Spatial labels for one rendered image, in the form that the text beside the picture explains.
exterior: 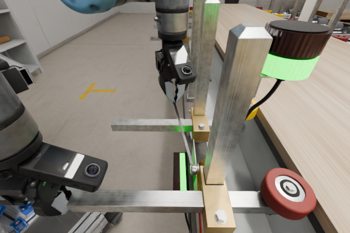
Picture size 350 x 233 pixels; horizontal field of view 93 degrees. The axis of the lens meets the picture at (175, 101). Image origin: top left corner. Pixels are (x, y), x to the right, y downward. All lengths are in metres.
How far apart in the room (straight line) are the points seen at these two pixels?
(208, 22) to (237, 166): 0.53
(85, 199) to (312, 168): 0.45
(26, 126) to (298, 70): 0.33
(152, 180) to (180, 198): 1.01
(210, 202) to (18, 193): 0.31
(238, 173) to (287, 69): 0.55
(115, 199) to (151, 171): 1.03
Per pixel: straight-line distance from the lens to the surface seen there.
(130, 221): 1.29
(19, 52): 3.42
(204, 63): 0.46
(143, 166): 1.44
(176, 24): 0.40
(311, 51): 0.21
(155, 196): 0.38
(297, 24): 0.23
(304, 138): 0.51
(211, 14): 0.43
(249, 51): 0.20
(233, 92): 0.21
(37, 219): 1.26
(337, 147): 0.53
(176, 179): 0.57
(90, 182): 0.31
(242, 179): 0.71
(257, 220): 0.66
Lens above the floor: 1.21
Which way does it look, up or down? 37 degrees down
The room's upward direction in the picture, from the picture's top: straight up
